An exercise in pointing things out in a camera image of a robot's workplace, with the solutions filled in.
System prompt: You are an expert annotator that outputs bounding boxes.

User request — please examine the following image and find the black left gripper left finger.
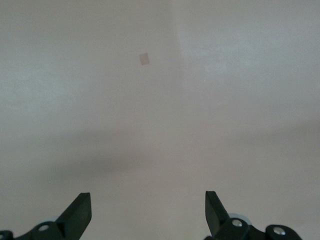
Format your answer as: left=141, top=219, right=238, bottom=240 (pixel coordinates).
left=0, top=192, right=93, bottom=240

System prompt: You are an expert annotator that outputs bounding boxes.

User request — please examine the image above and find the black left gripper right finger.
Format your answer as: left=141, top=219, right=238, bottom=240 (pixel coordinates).
left=203, top=190, right=301, bottom=240

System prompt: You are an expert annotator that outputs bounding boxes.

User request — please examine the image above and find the brown tape patch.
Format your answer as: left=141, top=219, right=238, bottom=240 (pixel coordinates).
left=138, top=52, right=151, bottom=67

